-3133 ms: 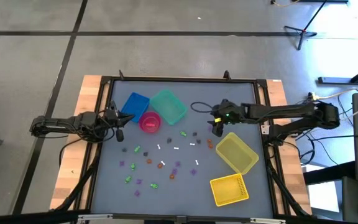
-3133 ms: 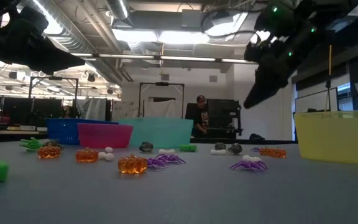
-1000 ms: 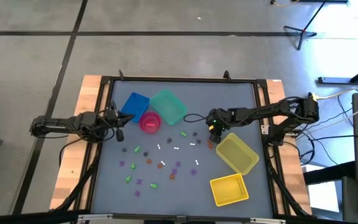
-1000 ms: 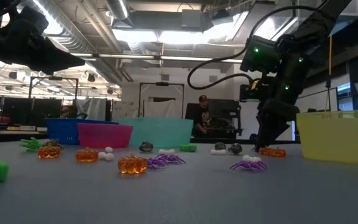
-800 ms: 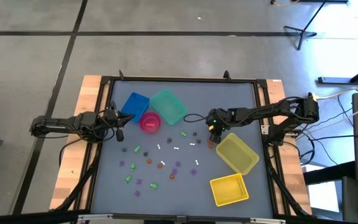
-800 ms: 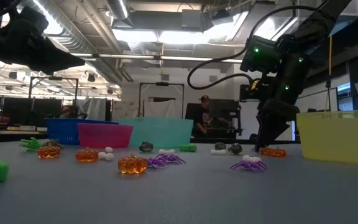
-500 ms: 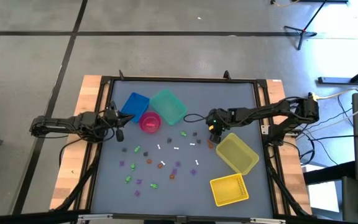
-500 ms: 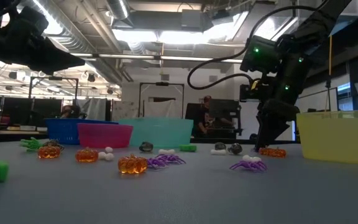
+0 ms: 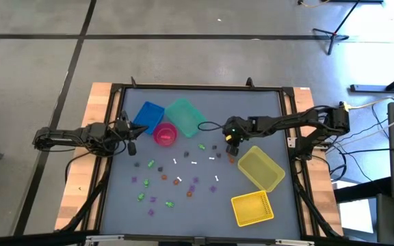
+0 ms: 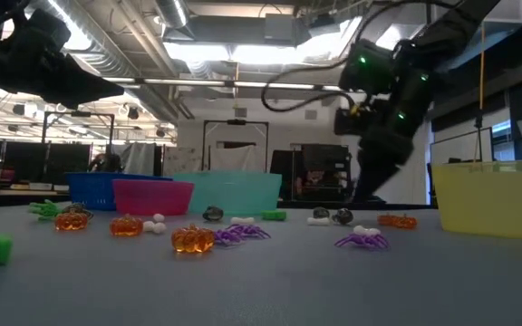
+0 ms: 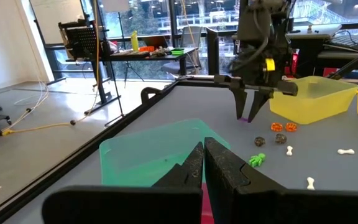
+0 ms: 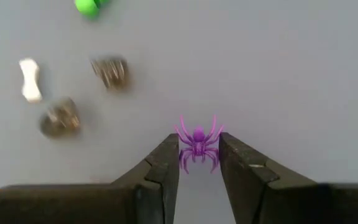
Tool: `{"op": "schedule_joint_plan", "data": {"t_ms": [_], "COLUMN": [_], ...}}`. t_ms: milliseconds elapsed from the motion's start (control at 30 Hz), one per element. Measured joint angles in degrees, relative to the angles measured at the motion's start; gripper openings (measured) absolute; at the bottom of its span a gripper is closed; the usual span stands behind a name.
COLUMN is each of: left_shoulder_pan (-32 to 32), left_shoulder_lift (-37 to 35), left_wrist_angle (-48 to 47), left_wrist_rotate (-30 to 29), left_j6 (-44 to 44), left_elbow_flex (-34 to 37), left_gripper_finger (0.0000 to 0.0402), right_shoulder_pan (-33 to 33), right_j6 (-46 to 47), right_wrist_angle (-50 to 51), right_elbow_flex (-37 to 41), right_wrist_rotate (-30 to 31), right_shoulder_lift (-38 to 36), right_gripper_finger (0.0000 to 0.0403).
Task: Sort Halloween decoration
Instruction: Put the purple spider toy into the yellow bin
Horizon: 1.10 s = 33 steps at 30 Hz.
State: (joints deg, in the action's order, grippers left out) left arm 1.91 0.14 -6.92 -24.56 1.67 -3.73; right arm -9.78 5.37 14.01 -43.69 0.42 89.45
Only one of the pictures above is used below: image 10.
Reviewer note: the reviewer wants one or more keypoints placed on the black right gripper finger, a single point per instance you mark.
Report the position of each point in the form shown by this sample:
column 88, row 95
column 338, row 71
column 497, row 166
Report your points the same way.
column 381, row 176
column 364, row 181

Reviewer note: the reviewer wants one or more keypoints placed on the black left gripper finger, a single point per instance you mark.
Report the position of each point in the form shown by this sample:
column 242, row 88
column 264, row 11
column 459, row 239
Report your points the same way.
column 70, row 96
column 84, row 77

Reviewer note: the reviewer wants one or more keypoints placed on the dark grey skull toy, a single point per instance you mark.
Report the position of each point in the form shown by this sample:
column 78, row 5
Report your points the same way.
column 79, row 208
column 213, row 213
column 321, row 212
column 343, row 216

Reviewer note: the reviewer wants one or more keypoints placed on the orange translucent pumpkin toy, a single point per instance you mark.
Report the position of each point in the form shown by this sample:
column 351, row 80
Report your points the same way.
column 407, row 222
column 193, row 240
column 126, row 226
column 385, row 220
column 71, row 222

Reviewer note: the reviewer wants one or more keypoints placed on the white bone toy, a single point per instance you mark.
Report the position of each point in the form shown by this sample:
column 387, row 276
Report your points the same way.
column 157, row 227
column 317, row 222
column 366, row 230
column 243, row 221
column 159, row 217

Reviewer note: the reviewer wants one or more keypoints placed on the purple plastic spider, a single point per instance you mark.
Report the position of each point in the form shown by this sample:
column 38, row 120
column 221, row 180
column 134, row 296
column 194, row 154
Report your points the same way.
column 225, row 236
column 364, row 240
column 249, row 231

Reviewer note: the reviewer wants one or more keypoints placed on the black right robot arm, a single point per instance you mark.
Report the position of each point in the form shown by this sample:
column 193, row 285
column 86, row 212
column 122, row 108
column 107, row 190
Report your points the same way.
column 460, row 22

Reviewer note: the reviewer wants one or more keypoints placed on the long ceiling light strip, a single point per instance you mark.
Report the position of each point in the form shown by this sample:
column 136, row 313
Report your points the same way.
column 120, row 80
column 184, row 82

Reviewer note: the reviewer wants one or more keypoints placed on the black equipment cart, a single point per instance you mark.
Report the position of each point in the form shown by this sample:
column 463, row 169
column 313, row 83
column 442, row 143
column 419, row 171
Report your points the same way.
column 320, row 156

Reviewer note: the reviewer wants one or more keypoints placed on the black monitor row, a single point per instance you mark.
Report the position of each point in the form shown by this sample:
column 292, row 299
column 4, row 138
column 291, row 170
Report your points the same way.
column 66, row 163

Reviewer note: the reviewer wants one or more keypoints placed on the black framed whiteboard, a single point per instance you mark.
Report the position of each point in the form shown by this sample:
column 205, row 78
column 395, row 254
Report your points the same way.
column 462, row 147

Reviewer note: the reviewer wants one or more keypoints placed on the person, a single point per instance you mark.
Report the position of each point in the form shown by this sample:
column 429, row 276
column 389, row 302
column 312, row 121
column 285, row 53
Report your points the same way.
column 107, row 164

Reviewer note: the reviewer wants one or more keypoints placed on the grey hanging cloth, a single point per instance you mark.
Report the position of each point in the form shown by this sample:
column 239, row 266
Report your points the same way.
column 138, row 158

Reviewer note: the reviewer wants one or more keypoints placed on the blue rectangular plastic basket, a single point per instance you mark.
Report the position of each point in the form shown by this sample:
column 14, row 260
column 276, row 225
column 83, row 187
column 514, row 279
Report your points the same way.
column 89, row 192

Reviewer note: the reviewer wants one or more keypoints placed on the translucent yellow plastic bin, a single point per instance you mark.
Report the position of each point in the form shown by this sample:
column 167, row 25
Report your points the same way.
column 492, row 204

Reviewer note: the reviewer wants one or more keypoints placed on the dark background desk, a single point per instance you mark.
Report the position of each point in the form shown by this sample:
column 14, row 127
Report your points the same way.
column 16, row 199

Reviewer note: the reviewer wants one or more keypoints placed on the teal plastic basket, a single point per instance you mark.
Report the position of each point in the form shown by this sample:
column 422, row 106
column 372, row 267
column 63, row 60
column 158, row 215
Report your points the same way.
column 238, row 192

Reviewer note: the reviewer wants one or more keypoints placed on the white paper board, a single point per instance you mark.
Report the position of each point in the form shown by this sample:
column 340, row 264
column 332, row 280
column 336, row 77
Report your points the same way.
column 181, row 160

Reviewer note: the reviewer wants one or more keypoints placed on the pink round plastic bowl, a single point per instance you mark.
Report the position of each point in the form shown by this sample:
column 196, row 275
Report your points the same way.
column 152, row 199

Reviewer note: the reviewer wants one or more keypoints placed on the grey ceiling ventilation box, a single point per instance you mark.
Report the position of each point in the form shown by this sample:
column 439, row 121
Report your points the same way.
column 283, row 29

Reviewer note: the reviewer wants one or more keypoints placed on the white hanging ceiling panel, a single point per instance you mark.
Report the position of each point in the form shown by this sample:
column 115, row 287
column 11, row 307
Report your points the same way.
column 512, row 11

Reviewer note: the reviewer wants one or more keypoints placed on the black metal frame stand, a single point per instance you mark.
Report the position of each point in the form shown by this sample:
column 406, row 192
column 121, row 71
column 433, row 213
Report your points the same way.
column 80, row 114
column 236, row 121

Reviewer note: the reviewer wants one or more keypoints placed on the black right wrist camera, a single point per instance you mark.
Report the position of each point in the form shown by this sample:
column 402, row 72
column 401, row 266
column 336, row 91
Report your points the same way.
column 347, row 122

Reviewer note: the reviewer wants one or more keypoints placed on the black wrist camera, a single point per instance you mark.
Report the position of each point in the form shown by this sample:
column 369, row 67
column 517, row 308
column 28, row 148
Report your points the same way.
column 50, row 29
column 347, row 122

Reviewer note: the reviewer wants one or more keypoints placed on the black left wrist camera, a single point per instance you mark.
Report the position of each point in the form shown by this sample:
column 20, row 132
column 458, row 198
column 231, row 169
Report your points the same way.
column 50, row 29

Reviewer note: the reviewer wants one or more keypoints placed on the round silver duct piece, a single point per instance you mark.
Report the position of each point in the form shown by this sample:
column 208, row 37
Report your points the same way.
column 172, row 12

